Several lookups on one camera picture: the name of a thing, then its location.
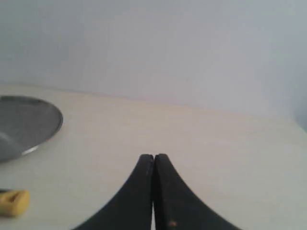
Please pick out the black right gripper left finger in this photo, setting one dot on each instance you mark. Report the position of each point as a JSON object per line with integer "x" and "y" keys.
{"x": 131, "y": 207}

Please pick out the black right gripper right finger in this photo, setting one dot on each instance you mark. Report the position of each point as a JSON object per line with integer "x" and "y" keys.
{"x": 176, "y": 207}

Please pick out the yellow black claw hammer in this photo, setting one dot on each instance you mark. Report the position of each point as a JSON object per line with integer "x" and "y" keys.
{"x": 13, "y": 203}

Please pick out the round steel plate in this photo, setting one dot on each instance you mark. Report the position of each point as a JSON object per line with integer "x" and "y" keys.
{"x": 25, "y": 124}

